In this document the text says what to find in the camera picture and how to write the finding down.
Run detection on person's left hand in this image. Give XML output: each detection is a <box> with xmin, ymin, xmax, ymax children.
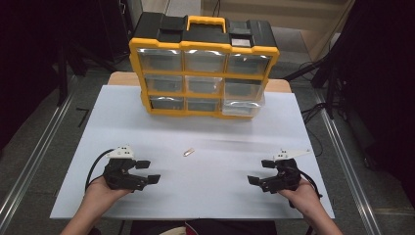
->
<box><xmin>84</xmin><ymin>176</ymin><xmax>133</xmax><ymax>211</ymax></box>

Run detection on person's right hand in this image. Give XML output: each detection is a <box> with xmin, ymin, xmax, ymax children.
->
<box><xmin>276</xmin><ymin>178</ymin><xmax>323</xmax><ymax>213</ymax></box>

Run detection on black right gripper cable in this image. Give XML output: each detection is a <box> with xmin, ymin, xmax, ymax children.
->
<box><xmin>294</xmin><ymin>168</ymin><xmax>323</xmax><ymax>210</ymax></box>

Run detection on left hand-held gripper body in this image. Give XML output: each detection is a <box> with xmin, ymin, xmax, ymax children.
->
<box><xmin>103</xmin><ymin>145</ymin><xmax>149</xmax><ymax>192</ymax></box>

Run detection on black floor cables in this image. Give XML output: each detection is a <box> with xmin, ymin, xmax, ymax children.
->
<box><xmin>300</xmin><ymin>102</ymin><xmax>328</xmax><ymax>158</ymax></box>

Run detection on metal floor rail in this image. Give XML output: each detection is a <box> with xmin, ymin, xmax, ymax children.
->
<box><xmin>0</xmin><ymin>92</ymin><xmax>76</xmax><ymax>226</ymax></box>
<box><xmin>313</xmin><ymin>90</ymin><xmax>384</xmax><ymax>235</ymax></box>

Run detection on wooden table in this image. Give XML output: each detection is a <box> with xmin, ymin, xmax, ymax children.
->
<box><xmin>107</xmin><ymin>70</ymin><xmax>293</xmax><ymax>94</ymax></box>

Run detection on person's dark clothing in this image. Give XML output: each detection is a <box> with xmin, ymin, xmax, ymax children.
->
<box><xmin>129</xmin><ymin>219</ymin><xmax>279</xmax><ymax>235</ymax></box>

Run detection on clear plastic drawer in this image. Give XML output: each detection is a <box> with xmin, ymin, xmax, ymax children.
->
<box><xmin>222</xmin><ymin>97</ymin><xmax>266</xmax><ymax>118</ymax></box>

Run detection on black metal stand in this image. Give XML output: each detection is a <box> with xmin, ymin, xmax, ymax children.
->
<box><xmin>56</xmin><ymin>40</ymin><xmax>87</xmax><ymax>108</ymax></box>
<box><xmin>283</xmin><ymin>40</ymin><xmax>347</xmax><ymax>120</ymax></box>

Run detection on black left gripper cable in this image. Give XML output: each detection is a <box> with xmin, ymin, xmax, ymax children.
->
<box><xmin>84</xmin><ymin>148</ymin><xmax>115</xmax><ymax>192</ymax></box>

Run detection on yellow and black drawer organizer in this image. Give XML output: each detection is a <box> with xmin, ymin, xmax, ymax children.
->
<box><xmin>128</xmin><ymin>12</ymin><xmax>281</xmax><ymax>120</ymax></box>

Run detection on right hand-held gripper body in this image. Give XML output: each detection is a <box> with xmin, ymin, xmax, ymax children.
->
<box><xmin>258</xmin><ymin>149</ymin><xmax>312</xmax><ymax>195</ymax></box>

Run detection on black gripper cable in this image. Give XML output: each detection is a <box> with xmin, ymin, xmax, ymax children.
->
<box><xmin>84</xmin><ymin>148</ymin><xmax>115</xmax><ymax>192</ymax></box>
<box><xmin>294</xmin><ymin>168</ymin><xmax>323</xmax><ymax>210</ymax></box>

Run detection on white board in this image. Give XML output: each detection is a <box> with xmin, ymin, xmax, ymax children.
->
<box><xmin>49</xmin><ymin>84</ymin><xmax>336</xmax><ymax>220</ymax></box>

